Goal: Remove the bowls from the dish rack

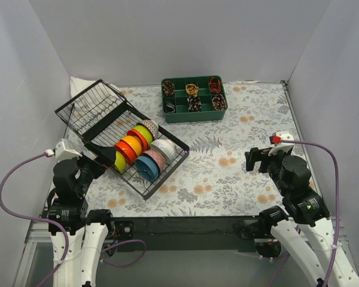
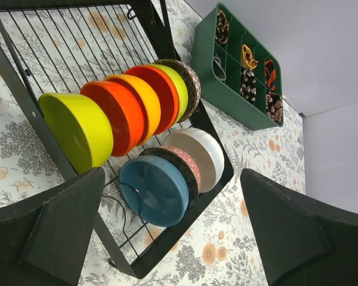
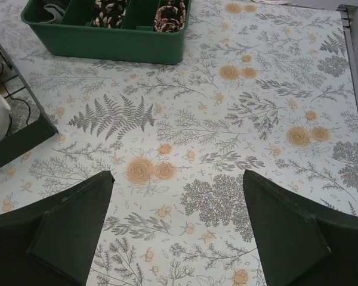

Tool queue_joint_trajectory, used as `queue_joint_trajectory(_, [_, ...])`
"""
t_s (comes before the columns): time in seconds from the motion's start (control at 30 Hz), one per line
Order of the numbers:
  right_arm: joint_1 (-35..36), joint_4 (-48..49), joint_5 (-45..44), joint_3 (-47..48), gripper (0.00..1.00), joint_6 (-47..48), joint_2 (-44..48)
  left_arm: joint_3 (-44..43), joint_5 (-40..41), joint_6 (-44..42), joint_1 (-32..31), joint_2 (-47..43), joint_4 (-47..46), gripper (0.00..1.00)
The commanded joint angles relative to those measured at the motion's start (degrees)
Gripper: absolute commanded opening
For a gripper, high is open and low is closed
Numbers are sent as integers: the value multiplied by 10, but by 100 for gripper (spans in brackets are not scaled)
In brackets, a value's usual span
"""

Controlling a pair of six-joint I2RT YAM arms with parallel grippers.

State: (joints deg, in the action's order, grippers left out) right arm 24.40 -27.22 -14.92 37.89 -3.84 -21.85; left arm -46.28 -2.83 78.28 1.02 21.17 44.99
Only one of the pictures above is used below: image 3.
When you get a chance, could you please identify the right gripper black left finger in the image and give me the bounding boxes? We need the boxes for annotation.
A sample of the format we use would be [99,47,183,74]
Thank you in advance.
[0,171,115,285]

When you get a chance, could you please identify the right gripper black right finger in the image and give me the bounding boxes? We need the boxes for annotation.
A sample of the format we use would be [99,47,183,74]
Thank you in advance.
[243,171,358,285]

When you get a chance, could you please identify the floral patterned table mat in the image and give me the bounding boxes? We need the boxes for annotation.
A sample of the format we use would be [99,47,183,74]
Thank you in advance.
[0,1,358,285]

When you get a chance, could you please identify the green compartment tray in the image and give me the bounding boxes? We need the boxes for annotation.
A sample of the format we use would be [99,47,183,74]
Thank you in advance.
[21,1,185,65]

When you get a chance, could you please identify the grey white item in tray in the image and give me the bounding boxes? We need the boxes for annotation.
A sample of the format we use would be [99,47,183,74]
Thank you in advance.
[36,0,67,24]

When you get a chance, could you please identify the pink floral rolled band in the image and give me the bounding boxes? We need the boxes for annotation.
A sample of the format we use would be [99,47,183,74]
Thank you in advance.
[153,0,187,33]

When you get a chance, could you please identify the black wire dish rack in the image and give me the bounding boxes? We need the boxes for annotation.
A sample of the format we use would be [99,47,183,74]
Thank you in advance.
[0,44,58,168]

